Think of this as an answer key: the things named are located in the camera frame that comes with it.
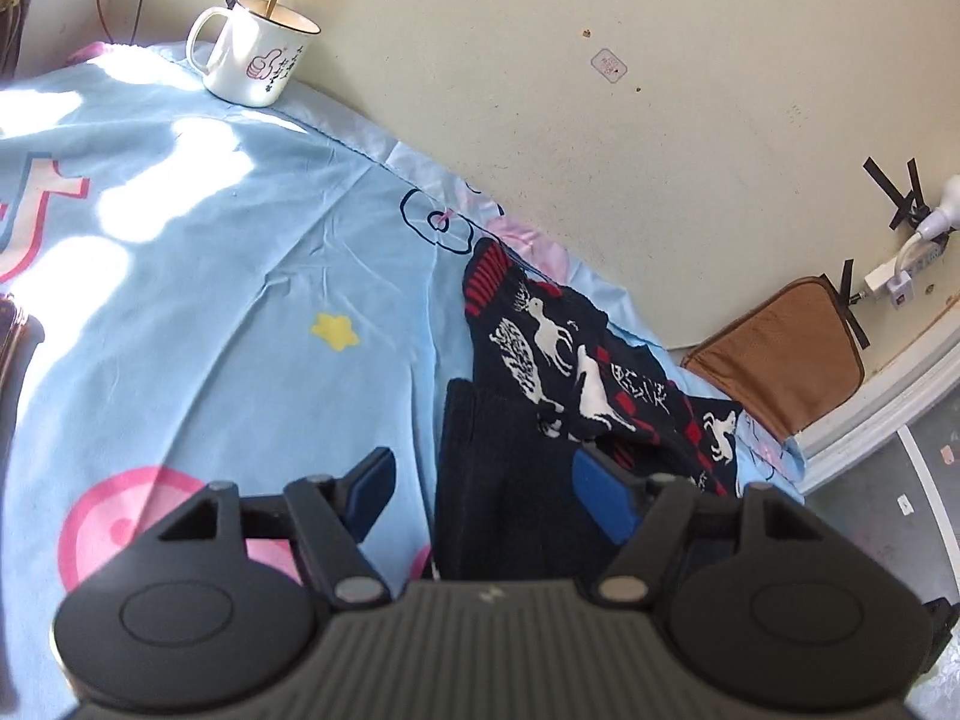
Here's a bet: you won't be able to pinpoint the navy reindeer pattern sweater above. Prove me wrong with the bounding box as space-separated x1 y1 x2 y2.
433 236 751 582

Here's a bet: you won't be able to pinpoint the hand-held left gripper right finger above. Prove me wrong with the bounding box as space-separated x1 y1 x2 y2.
571 448 824 607

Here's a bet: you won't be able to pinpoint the crossed black tape strips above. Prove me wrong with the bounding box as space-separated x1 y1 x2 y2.
862 157 932 232

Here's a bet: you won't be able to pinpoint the white enamel mug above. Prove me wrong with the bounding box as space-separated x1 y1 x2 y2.
186 0 325 107

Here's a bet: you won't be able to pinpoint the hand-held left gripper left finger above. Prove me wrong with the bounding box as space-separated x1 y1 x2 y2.
157 446 398 608

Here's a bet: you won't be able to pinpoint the smartphone in rose gold case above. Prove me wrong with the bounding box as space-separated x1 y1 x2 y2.
0 294 44 421

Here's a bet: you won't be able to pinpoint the white door frame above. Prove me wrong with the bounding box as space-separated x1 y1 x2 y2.
795 300 960 490

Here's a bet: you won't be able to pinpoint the black tape strip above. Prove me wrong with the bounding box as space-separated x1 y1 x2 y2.
838 260 872 350

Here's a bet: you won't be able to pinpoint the brown seat cushion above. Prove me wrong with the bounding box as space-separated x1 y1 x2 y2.
681 276 867 442

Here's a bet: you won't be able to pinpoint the light blue cartoon printed blanket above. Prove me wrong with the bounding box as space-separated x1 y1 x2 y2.
0 41 807 616

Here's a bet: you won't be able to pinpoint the white plug adapter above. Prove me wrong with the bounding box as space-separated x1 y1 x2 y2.
862 251 917 310

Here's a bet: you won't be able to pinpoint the white power strip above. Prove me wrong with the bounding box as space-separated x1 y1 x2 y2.
909 174 960 271

